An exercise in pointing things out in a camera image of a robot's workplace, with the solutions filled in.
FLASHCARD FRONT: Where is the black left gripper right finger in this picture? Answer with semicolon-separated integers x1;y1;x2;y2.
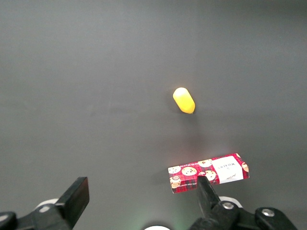
189;176;240;230

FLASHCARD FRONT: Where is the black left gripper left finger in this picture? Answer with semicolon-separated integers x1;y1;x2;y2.
31;176;90;230

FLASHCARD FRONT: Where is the red tartan cookie box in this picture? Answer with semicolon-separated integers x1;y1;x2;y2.
167;153;250;194

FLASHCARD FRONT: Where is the yellow lemon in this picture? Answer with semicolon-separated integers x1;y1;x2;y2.
172;87;196;115

